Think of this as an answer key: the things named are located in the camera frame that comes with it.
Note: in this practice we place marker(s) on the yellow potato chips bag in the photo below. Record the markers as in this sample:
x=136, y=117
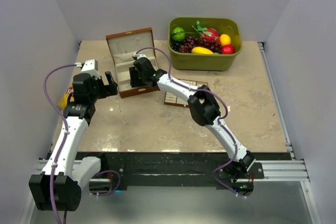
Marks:
x=66, y=98

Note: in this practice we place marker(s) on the green toy melon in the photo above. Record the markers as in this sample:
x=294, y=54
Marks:
x=178, y=34

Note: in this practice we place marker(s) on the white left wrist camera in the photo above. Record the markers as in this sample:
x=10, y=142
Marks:
x=90, y=67

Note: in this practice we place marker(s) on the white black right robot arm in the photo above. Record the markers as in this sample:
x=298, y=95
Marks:
x=204, y=110

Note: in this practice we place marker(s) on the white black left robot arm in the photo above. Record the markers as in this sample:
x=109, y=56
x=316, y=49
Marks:
x=60, y=184

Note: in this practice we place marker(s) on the yellow orange toy lemon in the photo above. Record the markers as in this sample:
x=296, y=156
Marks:
x=225, y=39

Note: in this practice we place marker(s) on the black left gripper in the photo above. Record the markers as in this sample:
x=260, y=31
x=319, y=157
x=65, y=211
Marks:
x=107, y=90

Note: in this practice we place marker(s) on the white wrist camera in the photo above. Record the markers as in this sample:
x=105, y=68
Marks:
x=137, y=56
x=90, y=67

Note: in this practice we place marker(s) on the brown jewelry box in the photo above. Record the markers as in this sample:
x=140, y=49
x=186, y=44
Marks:
x=121, y=47

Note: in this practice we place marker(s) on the green plastic fruit bin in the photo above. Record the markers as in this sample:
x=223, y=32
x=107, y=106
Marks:
x=214, y=62

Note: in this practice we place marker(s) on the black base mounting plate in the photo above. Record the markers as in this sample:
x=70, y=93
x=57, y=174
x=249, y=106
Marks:
x=159, y=169

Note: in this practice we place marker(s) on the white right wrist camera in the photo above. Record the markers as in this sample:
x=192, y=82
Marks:
x=137, y=56

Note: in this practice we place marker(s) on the red toy apple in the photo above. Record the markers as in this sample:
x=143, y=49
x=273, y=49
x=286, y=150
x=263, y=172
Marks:
x=227, y=50

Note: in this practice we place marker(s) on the purple toy grapes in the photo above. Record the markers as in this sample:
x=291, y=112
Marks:
x=189, y=43

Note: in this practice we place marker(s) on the yellow toy mango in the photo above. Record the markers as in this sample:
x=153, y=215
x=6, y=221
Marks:
x=201, y=50

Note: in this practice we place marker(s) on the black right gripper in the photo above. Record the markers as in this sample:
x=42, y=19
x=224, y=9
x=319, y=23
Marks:
x=134, y=82

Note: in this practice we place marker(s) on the brown ring earring tray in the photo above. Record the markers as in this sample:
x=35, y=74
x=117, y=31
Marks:
x=177, y=95

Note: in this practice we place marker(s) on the pink toy dragon fruit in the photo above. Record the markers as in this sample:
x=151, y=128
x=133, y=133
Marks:
x=204, y=33

